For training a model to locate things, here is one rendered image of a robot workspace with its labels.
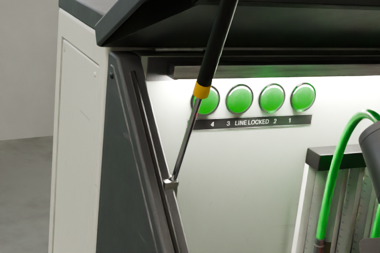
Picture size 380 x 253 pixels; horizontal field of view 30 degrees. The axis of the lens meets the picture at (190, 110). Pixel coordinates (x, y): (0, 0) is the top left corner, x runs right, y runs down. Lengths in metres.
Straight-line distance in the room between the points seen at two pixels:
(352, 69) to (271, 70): 0.15
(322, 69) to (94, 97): 0.36
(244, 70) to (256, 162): 0.18
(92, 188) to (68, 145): 0.15
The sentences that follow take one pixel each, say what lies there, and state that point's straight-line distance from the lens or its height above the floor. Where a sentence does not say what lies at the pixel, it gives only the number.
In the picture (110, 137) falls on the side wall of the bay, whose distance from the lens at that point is 1.05.
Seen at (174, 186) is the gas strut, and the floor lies 1.31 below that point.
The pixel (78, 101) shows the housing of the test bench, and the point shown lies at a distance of 1.20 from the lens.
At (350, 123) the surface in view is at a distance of 1.06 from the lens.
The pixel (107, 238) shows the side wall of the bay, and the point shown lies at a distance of 1.10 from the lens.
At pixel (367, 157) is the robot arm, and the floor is 1.48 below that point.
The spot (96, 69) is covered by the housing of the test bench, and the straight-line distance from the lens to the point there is 1.10.
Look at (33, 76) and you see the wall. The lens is 4.92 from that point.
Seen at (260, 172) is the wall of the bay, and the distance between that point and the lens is 1.19.
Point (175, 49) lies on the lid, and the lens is 1.07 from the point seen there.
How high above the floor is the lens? 1.67
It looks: 16 degrees down
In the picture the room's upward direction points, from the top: 6 degrees clockwise
